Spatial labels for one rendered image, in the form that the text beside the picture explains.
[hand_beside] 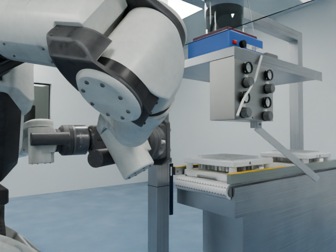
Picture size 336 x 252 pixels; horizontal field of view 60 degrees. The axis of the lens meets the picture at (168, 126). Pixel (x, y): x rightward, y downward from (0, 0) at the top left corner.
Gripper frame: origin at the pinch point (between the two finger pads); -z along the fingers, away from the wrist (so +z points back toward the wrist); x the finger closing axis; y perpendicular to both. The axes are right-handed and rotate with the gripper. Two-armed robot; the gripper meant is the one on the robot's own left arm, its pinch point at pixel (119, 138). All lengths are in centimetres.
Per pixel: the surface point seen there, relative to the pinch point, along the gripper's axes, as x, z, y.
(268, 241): 41, -58, 9
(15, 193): 100, 0, -474
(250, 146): 24, -336, -258
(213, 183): 15.6, -30.3, 9.4
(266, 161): 9, -54, 12
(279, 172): 14, -59, 14
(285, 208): 30, -70, 8
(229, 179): 13.3, -30.4, 17.0
